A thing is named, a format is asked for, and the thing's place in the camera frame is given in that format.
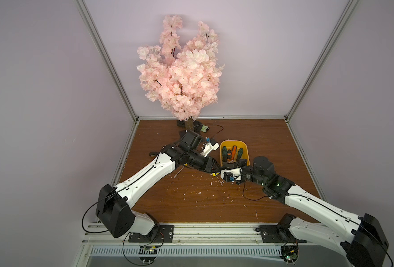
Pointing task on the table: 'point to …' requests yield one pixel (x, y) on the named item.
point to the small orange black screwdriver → (229, 154)
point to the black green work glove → (198, 126)
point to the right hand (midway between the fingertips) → (226, 158)
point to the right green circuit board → (290, 253)
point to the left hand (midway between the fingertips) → (221, 170)
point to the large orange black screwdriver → (233, 153)
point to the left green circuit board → (147, 250)
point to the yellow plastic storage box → (239, 144)
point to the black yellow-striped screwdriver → (214, 174)
